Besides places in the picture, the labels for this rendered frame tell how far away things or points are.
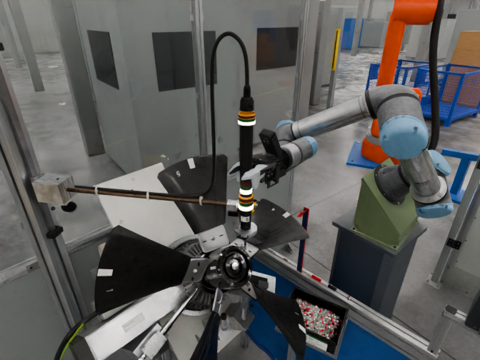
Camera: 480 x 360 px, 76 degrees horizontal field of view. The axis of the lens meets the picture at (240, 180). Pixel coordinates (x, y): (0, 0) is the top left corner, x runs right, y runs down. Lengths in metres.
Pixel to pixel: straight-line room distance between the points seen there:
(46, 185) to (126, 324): 0.49
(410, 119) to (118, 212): 0.92
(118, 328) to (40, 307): 0.72
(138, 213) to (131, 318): 0.35
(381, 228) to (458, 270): 1.51
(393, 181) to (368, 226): 0.22
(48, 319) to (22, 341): 0.12
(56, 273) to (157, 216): 0.44
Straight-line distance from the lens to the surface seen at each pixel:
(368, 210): 1.41
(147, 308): 0.98
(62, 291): 1.41
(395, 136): 0.93
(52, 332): 1.75
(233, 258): 0.91
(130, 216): 1.11
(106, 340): 0.95
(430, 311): 2.74
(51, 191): 1.12
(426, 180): 1.16
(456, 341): 2.65
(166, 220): 1.15
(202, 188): 0.96
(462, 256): 2.80
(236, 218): 0.92
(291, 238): 1.09
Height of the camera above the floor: 1.85
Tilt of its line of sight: 28 degrees down
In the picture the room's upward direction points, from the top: straight up
